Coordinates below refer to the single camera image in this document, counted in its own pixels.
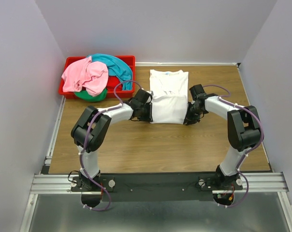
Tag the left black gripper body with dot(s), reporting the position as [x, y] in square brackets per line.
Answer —
[148, 111]

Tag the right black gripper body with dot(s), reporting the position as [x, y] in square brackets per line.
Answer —
[189, 113]

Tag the white t shirt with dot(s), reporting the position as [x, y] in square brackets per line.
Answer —
[170, 96]

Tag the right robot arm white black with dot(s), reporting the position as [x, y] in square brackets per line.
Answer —
[244, 132]

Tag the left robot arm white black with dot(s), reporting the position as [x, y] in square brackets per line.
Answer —
[91, 128]

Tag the red t shirt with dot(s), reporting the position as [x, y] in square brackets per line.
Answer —
[112, 83]

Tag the teal t shirt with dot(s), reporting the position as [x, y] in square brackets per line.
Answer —
[116, 67]

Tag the red plastic bin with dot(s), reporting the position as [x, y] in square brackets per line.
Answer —
[130, 60]

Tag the pink t shirt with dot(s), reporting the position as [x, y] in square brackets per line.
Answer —
[85, 75]

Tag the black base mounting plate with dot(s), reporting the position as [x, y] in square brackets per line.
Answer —
[148, 187]

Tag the aluminium frame rail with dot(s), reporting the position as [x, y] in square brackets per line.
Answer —
[52, 206]

